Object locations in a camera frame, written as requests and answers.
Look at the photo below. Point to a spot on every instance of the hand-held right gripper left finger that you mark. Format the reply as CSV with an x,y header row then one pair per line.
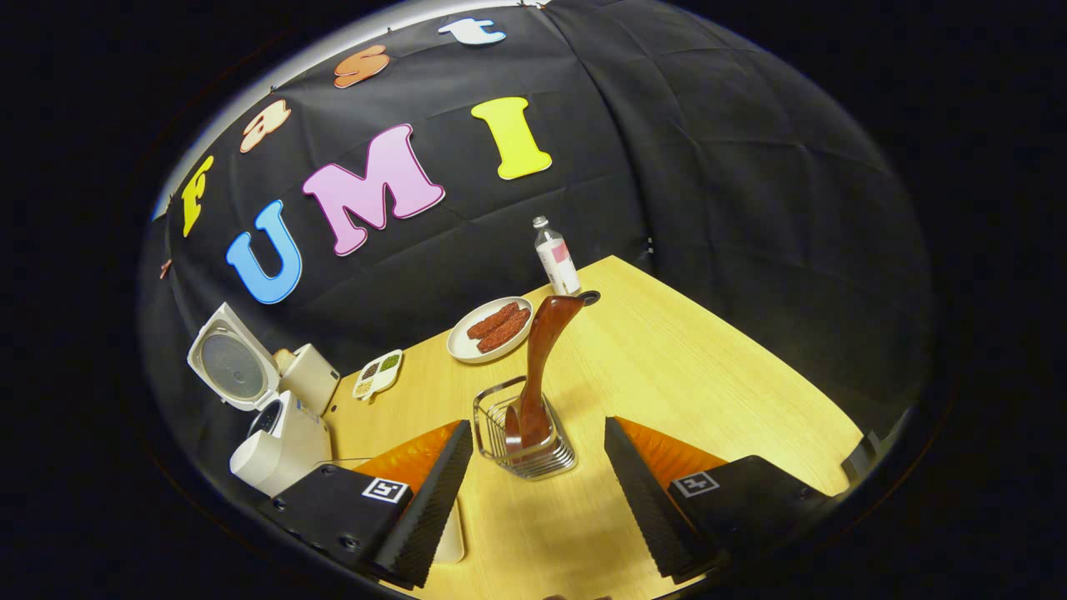
x,y
425,508

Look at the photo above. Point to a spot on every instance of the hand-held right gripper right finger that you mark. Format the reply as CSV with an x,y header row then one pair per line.
x,y
646,508

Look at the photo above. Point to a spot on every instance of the white rice cooker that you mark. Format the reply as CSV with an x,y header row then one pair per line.
x,y
283,450

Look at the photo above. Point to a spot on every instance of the brown wooden spoon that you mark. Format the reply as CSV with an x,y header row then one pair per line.
x,y
542,358

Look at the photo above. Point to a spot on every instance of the clear glass dish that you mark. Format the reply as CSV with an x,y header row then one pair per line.
x,y
454,533

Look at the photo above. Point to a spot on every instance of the white divided condiment tray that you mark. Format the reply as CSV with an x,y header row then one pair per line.
x,y
377,375

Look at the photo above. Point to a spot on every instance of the white round plate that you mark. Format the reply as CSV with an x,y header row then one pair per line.
x,y
460,343

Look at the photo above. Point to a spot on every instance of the white toaster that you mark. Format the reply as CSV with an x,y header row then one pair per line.
x,y
315,379

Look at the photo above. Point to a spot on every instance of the red-brown sausage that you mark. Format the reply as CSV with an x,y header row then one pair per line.
x,y
492,321
504,332

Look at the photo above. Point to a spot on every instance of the toasted bread slice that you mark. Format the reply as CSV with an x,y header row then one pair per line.
x,y
285,360

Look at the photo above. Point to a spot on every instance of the black table grommet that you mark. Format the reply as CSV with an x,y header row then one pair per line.
x,y
592,297

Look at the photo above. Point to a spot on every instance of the clear bottle with pink label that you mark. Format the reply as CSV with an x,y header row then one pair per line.
x,y
558,262

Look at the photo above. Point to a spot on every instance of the black backdrop cloth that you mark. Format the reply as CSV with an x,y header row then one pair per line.
x,y
750,208

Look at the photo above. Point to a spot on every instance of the copper cloth clip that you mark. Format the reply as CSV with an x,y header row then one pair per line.
x,y
165,268

